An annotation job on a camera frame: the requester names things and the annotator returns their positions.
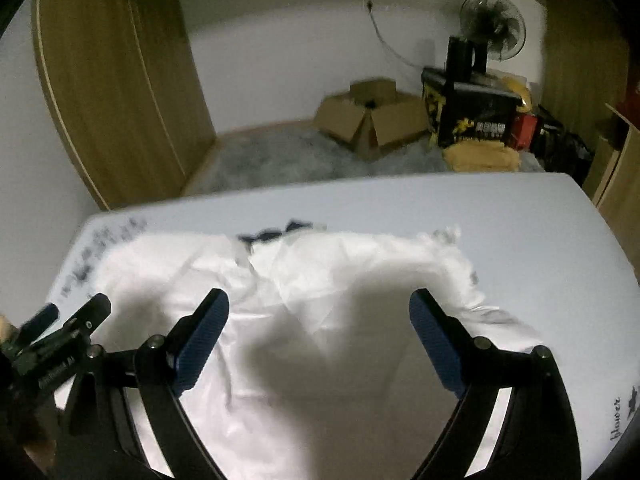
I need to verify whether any yellow cloth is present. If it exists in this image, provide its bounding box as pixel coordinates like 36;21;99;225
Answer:
442;140;521;174

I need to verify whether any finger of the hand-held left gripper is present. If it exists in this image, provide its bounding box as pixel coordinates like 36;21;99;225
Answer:
30;293;112;361
19;303;60;347

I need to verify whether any wooden wardrobe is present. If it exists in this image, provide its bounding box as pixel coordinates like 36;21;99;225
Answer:
31;0;217;212

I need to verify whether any black kettle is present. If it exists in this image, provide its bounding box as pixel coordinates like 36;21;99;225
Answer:
446;35;489;84

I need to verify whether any yellow helmet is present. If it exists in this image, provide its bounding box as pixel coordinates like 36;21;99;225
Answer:
500;74;534;111

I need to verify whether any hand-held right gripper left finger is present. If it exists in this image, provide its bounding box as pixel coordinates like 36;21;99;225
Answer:
59;287;231;480

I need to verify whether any white padded zip jacket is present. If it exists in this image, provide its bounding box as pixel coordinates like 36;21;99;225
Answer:
91;224;547;480

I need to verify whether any tall wooden panel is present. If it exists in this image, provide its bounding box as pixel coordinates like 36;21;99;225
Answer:
542;0;632;127

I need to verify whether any black bag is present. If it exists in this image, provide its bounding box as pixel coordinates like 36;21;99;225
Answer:
537;104;594;182

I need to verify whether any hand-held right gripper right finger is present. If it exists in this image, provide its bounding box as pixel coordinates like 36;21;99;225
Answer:
407;287;584;480

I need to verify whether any light wooden cabinet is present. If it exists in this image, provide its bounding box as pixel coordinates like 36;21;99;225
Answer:
582;102;640;262

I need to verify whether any black box with yellow print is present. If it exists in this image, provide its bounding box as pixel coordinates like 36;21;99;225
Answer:
421;66;521;150

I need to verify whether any black standing fan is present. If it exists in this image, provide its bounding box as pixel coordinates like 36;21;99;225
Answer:
460;0;527;64

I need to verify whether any red box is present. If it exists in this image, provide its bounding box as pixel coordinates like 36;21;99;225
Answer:
512;110;544;151

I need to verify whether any black wall cable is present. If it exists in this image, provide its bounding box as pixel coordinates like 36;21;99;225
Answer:
366;7;427;69

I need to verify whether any grey fluffy rug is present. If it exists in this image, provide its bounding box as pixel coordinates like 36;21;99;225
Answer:
184;126;545;197

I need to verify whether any open cardboard box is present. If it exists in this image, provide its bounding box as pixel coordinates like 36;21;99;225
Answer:
313;77;431;162

